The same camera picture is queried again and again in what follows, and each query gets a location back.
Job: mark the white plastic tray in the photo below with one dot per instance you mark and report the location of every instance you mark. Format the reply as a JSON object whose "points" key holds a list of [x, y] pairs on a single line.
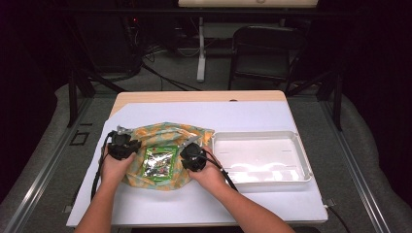
{"points": [[265, 155]]}

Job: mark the orange print cloth bag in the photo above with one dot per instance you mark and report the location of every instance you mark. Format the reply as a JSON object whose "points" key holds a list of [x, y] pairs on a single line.
{"points": [[155, 134]]}

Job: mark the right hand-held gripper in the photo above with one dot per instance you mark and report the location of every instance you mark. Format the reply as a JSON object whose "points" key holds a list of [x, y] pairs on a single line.
{"points": [[192, 158]]}

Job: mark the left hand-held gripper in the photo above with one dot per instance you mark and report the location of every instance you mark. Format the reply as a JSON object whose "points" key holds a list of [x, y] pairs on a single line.
{"points": [[121, 147]]}

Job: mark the aluminium floor rail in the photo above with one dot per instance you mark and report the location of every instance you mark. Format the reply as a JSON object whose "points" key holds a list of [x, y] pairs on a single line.
{"points": [[356, 174], [45, 171]]}

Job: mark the person's left hand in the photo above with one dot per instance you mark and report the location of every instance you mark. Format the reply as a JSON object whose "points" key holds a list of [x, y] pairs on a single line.
{"points": [[115, 171]]}

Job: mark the black folding chair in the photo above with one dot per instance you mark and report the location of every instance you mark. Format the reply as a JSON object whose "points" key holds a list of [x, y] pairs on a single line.
{"points": [[268, 64]]}

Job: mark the green snack packet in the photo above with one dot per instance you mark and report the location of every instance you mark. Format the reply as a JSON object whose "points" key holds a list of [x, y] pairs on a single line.
{"points": [[159, 163]]}

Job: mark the wooden table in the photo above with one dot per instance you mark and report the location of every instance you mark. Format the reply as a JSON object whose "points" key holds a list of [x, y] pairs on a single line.
{"points": [[194, 96]]}

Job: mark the person's right hand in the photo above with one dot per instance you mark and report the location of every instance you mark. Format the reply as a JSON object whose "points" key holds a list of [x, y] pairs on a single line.
{"points": [[209, 174]]}

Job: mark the white desk leg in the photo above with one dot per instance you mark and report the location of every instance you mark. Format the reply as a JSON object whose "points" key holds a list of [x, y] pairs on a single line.
{"points": [[201, 58]]}

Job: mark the black metal stand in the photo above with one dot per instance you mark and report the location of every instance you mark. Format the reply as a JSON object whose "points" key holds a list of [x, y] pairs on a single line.
{"points": [[337, 103], [73, 97]]}

